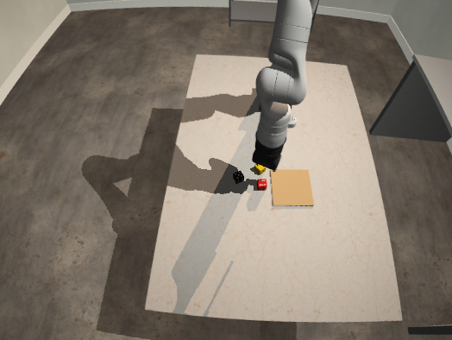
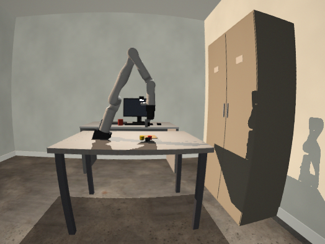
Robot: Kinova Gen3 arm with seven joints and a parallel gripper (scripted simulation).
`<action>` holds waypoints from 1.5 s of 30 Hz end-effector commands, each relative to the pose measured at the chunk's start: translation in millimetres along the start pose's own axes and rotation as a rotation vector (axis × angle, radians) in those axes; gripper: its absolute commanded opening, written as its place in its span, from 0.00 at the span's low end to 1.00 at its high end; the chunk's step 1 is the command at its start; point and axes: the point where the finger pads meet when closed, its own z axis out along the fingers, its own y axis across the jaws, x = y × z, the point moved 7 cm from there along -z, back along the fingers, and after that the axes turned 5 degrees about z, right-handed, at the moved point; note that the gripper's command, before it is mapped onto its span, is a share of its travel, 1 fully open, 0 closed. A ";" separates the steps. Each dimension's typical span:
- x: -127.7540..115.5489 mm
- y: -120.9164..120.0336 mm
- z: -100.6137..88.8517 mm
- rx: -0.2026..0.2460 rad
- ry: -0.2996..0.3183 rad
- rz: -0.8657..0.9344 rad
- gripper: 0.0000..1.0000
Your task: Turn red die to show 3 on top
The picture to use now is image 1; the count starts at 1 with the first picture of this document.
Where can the yellow die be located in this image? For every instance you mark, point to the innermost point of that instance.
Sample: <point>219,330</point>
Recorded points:
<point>259,169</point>

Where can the red die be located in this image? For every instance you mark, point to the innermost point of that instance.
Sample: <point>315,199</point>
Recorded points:
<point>261,184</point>

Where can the tan square mat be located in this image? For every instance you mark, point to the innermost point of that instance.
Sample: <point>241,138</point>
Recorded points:
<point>291,187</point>

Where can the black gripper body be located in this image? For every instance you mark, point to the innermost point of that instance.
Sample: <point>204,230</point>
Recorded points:
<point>268,147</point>

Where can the black die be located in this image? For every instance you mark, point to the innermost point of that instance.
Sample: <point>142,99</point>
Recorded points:
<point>238,177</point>

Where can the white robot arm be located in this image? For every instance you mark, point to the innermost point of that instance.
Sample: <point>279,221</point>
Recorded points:
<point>290,37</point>

